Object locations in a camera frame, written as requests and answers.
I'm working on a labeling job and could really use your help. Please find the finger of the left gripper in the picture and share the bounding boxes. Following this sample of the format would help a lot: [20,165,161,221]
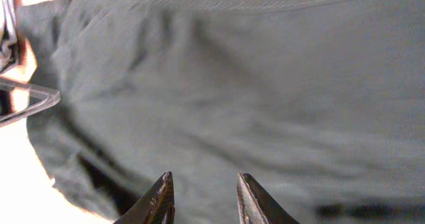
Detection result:
[1,78,60,127]

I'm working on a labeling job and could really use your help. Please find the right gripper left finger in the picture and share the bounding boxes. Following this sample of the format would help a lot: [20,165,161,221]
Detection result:
[114,171,175,224]

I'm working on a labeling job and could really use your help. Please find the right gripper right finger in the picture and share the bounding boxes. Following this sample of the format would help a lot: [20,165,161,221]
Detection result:
[236,173,299,224]

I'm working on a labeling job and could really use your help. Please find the black shorts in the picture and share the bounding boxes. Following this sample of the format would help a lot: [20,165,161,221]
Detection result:
[17,0,424,223]

